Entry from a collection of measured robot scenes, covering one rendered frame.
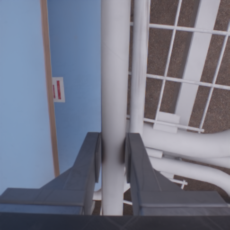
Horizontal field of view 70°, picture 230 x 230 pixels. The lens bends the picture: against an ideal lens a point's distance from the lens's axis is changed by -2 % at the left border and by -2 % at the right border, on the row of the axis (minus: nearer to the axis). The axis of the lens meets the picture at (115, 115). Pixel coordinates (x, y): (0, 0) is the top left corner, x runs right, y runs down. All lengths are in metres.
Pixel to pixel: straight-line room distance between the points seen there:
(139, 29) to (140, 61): 0.04
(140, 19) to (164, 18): 0.54
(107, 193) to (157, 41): 0.68
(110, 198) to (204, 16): 0.30
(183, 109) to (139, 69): 0.13
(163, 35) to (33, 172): 0.71
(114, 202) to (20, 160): 0.10
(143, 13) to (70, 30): 0.11
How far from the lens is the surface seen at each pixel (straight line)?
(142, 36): 0.25
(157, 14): 0.80
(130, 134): 0.15
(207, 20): 0.34
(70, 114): 0.28
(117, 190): 0.17
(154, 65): 0.77
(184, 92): 0.33
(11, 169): 0.20
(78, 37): 0.27
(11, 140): 0.18
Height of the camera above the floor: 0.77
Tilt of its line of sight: 70 degrees down
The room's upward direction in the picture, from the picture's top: 139 degrees counter-clockwise
